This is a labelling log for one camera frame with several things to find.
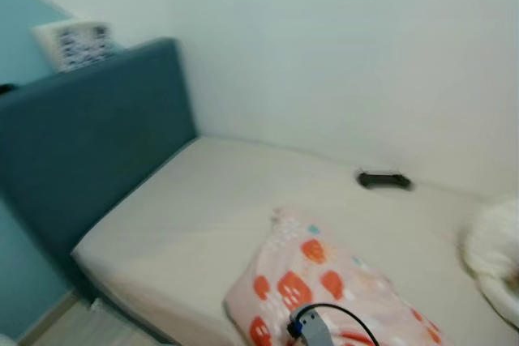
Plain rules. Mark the black game controller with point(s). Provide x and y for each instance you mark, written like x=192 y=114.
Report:
x=383 y=179

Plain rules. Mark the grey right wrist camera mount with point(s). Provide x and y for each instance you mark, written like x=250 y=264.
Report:
x=316 y=331

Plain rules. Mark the cream bed mattress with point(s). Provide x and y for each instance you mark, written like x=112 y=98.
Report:
x=235 y=200

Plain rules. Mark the blue upholstered bed headboard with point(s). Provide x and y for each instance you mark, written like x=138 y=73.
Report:
x=89 y=131

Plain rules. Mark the white box with dark print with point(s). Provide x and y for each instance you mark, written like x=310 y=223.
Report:
x=75 y=44

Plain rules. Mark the pink strawberry print pillow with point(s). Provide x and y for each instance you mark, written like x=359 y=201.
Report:
x=324 y=281

